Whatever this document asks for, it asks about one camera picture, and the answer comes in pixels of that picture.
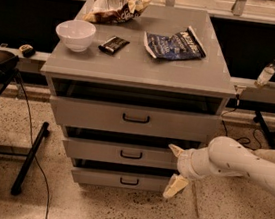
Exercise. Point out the black stand leg right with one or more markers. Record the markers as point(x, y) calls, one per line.
point(266, 132)

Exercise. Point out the yellow black tape measure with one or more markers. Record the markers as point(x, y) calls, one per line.
point(27, 50)

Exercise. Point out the grey top drawer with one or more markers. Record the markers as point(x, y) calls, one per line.
point(133, 119)

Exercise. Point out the white bowl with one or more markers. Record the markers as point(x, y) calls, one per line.
point(76, 35)

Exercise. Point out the grey drawer cabinet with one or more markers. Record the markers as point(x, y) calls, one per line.
point(132, 77)

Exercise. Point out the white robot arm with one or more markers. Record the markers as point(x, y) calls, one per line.
point(223, 157)

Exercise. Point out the brown chip bag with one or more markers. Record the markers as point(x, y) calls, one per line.
point(115, 11)

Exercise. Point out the grey bottom drawer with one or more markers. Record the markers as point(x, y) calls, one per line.
point(120, 179)

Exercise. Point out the blue chip bag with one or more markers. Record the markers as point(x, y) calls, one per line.
point(183, 45)

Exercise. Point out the small black snack packet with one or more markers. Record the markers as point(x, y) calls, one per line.
point(113, 45)

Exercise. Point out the clear plastic bottle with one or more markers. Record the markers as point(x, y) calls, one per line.
point(266, 75)

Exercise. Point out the grey drawer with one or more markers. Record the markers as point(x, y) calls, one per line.
point(120, 179)
point(133, 119)
point(78, 148)

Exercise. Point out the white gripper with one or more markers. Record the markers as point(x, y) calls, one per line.
point(185, 165)

